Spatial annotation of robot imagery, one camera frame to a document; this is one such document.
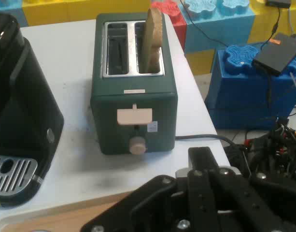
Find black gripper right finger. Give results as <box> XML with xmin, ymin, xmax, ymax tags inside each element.
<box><xmin>210</xmin><ymin>166</ymin><xmax>296</xmax><ymax>232</ymax></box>

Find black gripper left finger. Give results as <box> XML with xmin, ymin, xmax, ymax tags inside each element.
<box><xmin>80</xmin><ymin>146</ymin><xmax>219</xmax><ymax>232</ymax></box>

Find small wooden block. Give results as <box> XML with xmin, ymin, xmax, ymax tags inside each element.
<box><xmin>116</xmin><ymin>103</ymin><xmax>153</xmax><ymax>126</ymax></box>

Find beige toaster knob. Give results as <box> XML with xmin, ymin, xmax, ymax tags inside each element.
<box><xmin>128</xmin><ymin>136</ymin><xmax>147</xmax><ymax>156</ymax></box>

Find dark green two-slot toaster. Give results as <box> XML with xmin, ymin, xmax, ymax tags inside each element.
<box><xmin>90</xmin><ymin>12</ymin><xmax>179</xmax><ymax>156</ymax></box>

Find wooden cutting board white rim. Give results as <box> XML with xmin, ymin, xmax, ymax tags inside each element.
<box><xmin>0</xmin><ymin>190</ymin><xmax>141</xmax><ymax>232</ymax></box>

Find dark blue foam brick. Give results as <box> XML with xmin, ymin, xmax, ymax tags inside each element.
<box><xmin>205</xmin><ymin>43</ymin><xmax>296</xmax><ymax>130</ymax></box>

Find metal drip tray grate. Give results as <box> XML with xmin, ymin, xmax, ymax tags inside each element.
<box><xmin>0</xmin><ymin>154</ymin><xmax>39</xmax><ymax>197</ymax></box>

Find small yellow foam brick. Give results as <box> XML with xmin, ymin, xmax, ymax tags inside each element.
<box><xmin>185</xmin><ymin>47</ymin><xmax>216</xmax><ymax>76</ymax></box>

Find flat black electronics box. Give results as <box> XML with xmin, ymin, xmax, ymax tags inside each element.
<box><xmin>253</xmin><ymin>32</ymin><xmax>296</xmax><ymax>77</ymax></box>

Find black capsule coffee machine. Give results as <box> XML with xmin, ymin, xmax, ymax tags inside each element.
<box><xmin>0</xmin><ymin>12</ymin><xmax>65</xmax><ymax>207</ymax></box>

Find toasted bread slice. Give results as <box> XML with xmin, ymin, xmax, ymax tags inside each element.
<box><xmin>141</xmin><ymin>7</ymin><xmax>166</xmax><ymax>74</ymax></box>

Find light blue foam brick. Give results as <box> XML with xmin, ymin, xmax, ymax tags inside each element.
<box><xmin>0</xmin><ymin>0</ymin><xmax>29</xmax><ymax>28</ymax></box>
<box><xmin>179</xmin><ymin>0</ymin><xmax>256</xmax><ymax>54</ymax></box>

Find red foam brick low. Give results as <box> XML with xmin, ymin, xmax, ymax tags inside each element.
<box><xmin>151</xmin><ymin>0</ymin><xmax>187</xmax><ymax>52</ymax></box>

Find small black adapter box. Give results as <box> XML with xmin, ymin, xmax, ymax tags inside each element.
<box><xmin>265</xmin><ymin>0</ymin><xmax>292</xmax><ymax>9</ymax></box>

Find black wire bundle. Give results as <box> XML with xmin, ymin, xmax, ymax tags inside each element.
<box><xmin>222</xmin><ymin>117</ymin><xmax>296</xmax><ymax>186</ymax></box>

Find black toaster power cable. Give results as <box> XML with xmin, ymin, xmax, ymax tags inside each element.
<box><xmin>174</xmin><ymin>134</ymin><xmax>237</xmax><ymax>147</ymax></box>

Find thin black cable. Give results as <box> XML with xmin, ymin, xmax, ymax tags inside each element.
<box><xmin>260</xmin><ymin>7</ymin><xmax>282</xmax><ymax>50</ymax></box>
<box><xmin>178</xmin><ymin>0</ymin><xmax>227</xmax><ymax>47</ymax></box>

